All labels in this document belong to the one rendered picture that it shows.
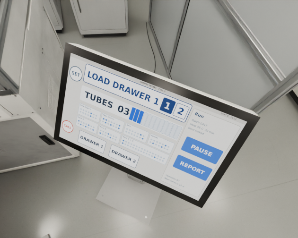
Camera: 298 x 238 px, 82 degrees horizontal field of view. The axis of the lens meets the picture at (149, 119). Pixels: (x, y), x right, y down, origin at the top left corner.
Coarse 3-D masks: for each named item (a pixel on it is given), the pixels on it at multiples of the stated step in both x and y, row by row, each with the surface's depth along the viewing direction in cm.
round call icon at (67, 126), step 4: (64, 120) 53; (68, 120) 53; (64, 124) 53; (68, 124) 53; (72, 124) 53; (64, 128) 54; (68, 128) 54; (72, 128) 53; (68, 132) 54; (72, 132) 54
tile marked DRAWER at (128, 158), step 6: (114, 150) 52; (120, 150) 51; (126, 150) 51; (114, 156) 52; (120, 156) 52; (126, 156) 51; (132, 156) 51; (138, 156) 50; (126, 162) 52; (132, 162) 52
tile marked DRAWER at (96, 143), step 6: (84, 132) 52; (78, 138) 54; (84, 138) 53; (90, 138) 53; (96, 138) 52; (84, 144) 54; (90, 144) 53; (96, 144) 53; (102, 144) 52; (96, 150) 54; (102, 150) 53
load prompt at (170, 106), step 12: (84, 72) 46; (96, 72) 45; (108, 72) 44; (96, 84) 46; (108, 84) 46; (120, 84) 45; (132, 84) 44; (120, 96) 46; (132, 96) 45; (144, 96) 44; (156, 96) 43; (168, 96) 43; (156, 108) 44; (168, 108) 43; (180, 108) 43; (180, 120) 44
